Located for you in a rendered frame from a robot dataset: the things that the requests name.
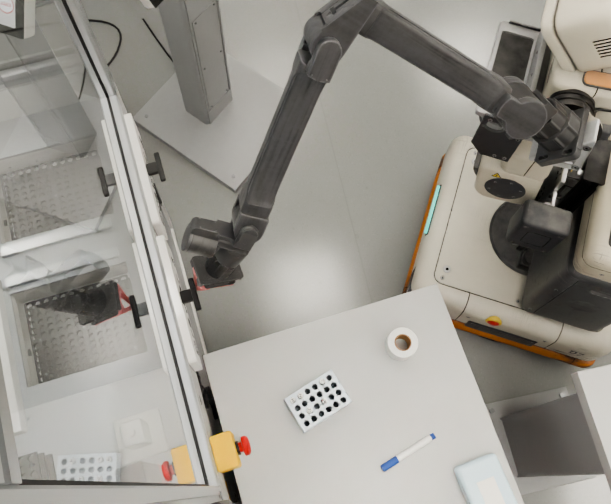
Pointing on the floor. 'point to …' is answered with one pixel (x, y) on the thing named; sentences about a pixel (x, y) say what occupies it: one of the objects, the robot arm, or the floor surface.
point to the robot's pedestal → (576, 431)
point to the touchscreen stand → (209, 97)
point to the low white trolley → (326, 474)
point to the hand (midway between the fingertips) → (203, 285)
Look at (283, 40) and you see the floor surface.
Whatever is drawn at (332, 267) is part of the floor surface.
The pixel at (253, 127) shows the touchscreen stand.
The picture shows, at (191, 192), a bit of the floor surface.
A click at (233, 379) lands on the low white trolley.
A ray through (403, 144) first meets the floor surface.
